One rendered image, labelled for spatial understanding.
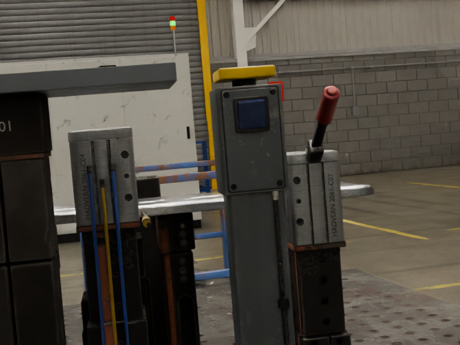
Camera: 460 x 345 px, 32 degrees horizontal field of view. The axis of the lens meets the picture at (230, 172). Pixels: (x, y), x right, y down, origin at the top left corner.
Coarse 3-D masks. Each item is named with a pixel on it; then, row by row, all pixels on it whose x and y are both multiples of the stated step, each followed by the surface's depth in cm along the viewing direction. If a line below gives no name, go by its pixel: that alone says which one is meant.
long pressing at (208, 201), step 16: (208, 192) 129; (352, 192) 114; (368, 192) 115; (64, 208) 120; (144, 208) 111; (160, 208) 111; (176, 208) 111; (192, 208) 111; (208, 208) 112; (224, 208) 112
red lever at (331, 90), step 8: (328, 88) 90; (336, 88) 91; (328, 96) 90; (336, 96) 90; (320, 104) 92; (328, 104) 91; (336, 104) 91; (320, 112) 93; (328, 112) 92; (320, 120) 94; (328, 120) 94; (320, 128) 96; (320, 136) 98; (312, 144) 99; (320, 144) 99; (312, 152) 100; (320, 152) 100; (312, 160) 101; (320, 160) 101
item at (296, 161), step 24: (288, 168) 102; (312, 168) 102; (336, 168) 102; (288, 192) 103; (312, 192) 102; (336, 192) 102; (288, 216) 104; (312, 216) 102; (336, 216) 102; (288, 240) 106; (312, 240) 102; (336, 240) 102; (312, 264) 103; (336, 264) 104; (312, 288) 103; (336, 288) 104; (312, 312) 103; (336, 312) 104; (312, 336) 104; (336, 336) 104
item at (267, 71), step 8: (216, 72) 86; (224, 72) 84; (232, 72) 84; (240, 72) 84; (248, 72) 84; (256, 72) 84; (264, 72) 85; (272, 72) 85; (216, 80) 87; (224, 80) 85; (232, 80) 86; (240, 80) 86; (248, 80) 86; (256, 80) 90
